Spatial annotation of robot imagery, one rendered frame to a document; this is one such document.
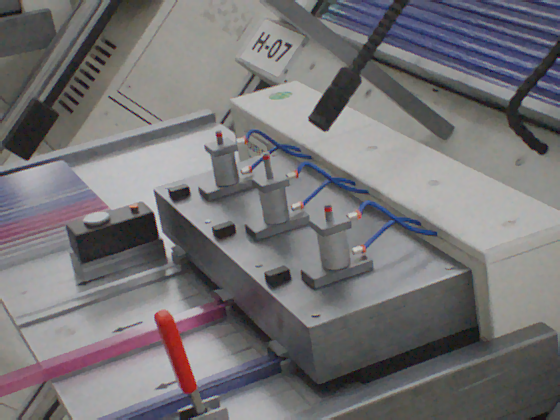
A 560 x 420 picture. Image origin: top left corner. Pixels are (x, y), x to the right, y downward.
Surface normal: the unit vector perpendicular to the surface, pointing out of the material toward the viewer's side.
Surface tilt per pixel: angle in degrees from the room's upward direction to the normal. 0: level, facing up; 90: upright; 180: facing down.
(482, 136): 90
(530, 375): 90
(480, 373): 90
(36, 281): 48
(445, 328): 90
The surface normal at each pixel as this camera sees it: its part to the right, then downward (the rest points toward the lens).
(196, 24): 0.41, 0.30
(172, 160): -0.15, -0.91
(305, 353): -0.90, 0.29
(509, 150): -0.72, -0.47
